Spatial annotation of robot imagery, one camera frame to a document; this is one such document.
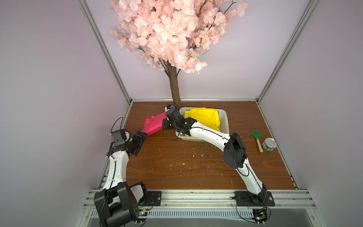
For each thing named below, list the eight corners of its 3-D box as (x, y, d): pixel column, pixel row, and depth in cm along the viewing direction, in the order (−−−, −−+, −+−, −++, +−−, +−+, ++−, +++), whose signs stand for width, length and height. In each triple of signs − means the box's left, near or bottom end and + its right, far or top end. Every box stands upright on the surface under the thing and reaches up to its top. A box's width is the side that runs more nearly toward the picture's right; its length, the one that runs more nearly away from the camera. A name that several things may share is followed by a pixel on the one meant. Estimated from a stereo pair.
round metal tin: (263, 152, 92) (267, 148, 87) (259, 141, 96) (263, 137, 92) (274, 152, 91) (279, 148, 87) (270, 141, 96) (274, 137, 92)
